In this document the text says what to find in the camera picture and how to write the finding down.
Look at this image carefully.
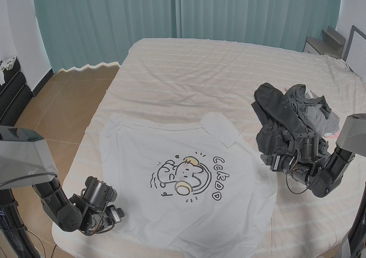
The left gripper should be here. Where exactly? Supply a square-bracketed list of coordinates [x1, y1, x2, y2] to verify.
[91, 206, 127, 234]

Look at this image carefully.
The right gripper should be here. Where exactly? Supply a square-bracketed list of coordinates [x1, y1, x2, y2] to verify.
[270, 154, 298, 174]

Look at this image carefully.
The white printed T-shirt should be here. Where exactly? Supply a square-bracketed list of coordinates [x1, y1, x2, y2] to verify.
[99, 112, 277, 253]

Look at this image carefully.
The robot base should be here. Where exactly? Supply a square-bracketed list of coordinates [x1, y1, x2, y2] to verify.
[342, 227, 355, 258]

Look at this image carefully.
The pile of clothes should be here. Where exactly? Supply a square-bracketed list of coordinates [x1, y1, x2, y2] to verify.
[251, 82, 341, 163]

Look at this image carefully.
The bed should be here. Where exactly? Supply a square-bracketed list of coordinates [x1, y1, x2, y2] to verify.
[51, 25, 366, 258]

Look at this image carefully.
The grey bedside table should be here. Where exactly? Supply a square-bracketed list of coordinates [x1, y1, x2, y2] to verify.
[303, 26, 346, 60]

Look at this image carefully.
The black chest of drawers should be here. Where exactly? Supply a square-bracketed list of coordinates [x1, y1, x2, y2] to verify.
[0, 56, 33, 121]

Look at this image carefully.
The blue-green curtain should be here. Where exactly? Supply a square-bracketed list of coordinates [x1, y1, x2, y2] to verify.
[175, 0, 342, 51]
[31, 0, 181, 73]

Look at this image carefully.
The small heap of cloths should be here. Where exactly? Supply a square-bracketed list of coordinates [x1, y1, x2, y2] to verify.
[0, 56, 16, 85]

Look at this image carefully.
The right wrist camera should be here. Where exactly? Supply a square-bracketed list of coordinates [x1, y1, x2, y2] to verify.
[287, 139, 300, 156]

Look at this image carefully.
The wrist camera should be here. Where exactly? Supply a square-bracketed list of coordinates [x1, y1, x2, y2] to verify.
[287, 139, 300, 156]
[106, 187, 118, 205]

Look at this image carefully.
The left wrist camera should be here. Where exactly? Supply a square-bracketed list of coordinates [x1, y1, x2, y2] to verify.
[106, 187, 118, 205]

